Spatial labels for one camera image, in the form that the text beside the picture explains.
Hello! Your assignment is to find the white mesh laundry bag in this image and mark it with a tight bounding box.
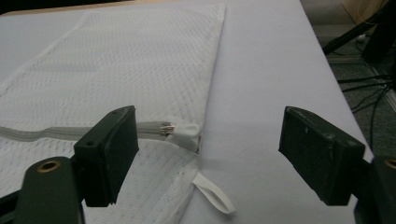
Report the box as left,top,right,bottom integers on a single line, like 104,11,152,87
0,3,236,224

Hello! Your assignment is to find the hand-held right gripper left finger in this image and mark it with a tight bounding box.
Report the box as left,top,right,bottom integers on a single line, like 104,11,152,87
73,105,140,208

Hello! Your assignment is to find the black cable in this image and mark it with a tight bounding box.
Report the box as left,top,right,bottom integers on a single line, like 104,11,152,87
350,87,391,150

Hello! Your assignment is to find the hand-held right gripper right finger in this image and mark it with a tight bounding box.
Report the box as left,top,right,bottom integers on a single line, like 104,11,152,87
278,105,366,206

